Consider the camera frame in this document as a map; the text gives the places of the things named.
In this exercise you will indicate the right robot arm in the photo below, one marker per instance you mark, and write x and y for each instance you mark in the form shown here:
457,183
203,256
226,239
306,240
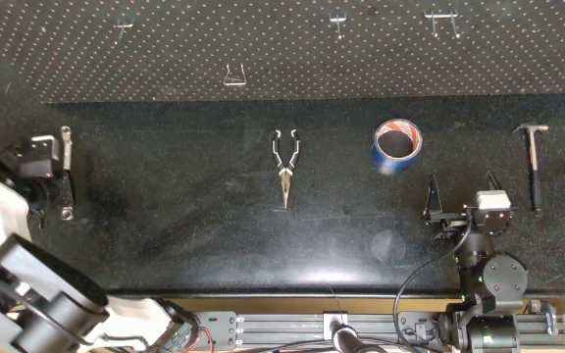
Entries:
503,282

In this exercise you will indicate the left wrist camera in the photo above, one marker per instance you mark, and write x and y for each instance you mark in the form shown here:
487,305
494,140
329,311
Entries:
47,139

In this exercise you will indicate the wrench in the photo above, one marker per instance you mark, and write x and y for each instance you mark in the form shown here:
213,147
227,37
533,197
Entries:
66,147

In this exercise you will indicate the black and white pliers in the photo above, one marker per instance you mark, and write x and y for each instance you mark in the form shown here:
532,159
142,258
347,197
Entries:
286,171

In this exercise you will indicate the roll of blue tape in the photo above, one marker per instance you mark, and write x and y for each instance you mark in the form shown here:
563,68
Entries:
385,158

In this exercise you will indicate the black pegboard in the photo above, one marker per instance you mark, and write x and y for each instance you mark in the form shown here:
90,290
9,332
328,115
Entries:
282,54

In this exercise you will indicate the hammer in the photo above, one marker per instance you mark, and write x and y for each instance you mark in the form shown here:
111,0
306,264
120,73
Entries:
533,157

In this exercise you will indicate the mounting rail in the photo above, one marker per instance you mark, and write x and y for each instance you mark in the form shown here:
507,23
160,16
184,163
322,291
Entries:
282,328

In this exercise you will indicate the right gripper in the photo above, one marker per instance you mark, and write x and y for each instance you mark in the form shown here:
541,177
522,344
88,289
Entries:
446,218

